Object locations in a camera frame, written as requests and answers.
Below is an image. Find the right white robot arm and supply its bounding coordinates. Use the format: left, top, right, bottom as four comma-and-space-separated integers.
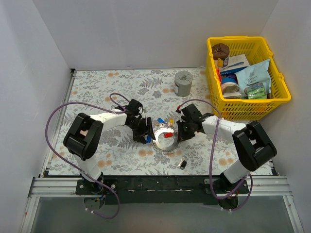
176, 104, 277, 193

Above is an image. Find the green packet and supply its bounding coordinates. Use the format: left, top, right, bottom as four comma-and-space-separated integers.
244, 83, 267, 100

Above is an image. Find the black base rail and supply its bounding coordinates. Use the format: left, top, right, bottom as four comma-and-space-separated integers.
75, 174, 241, 206

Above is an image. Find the floral table mat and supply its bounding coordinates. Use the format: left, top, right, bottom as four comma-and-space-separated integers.
48, 69, 268, 176

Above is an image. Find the white box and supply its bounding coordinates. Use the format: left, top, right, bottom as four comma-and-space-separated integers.
227, 54, 250, 70

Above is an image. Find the light blue snack bag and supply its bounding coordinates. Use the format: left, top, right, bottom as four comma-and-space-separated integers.
235, 59, 271, 94

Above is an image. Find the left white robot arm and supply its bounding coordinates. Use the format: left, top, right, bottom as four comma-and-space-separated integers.
63, 99, 155, 194

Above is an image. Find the red key tag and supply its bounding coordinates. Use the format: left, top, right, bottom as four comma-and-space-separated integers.
163, 132, 173, 138

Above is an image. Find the grey tape roll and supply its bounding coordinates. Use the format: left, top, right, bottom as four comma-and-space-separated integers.
174, 71, 193, 97

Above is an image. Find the yellow plastic basket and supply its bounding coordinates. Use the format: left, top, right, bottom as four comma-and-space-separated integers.
206, 36, 291, 120

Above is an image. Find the black car key fob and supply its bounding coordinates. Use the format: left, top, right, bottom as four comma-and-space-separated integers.
179, 159, 187, 170

